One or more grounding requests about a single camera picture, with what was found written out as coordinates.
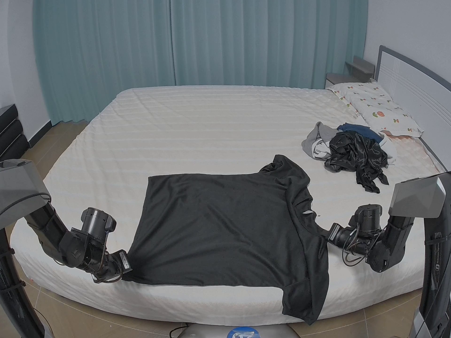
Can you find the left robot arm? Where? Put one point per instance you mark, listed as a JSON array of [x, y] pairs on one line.
[[49, 231]]

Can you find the black chest of drawers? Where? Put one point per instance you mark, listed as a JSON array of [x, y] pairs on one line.
[[10, 132]]

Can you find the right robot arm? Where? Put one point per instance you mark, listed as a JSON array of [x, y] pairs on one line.
[[408, 195]]

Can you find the grey bedside table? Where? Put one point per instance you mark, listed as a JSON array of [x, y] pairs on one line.
[[359, 67]]

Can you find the pile of clothes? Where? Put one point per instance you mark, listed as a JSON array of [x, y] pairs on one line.
[[356, 153]]

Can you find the blue-green curtain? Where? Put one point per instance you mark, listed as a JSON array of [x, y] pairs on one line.
[[141, 30]]

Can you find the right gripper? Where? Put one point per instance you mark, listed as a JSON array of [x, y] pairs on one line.
[[338, 236]]

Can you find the bed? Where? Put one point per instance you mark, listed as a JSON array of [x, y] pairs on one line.
[[211, 125]]

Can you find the white printed pillow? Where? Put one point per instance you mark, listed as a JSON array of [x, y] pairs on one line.
[[377, 107]]

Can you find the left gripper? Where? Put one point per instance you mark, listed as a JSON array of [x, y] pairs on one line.
[[121, 264]]

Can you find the black T-shirt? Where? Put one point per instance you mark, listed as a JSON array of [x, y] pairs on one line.
[[225, 224]]

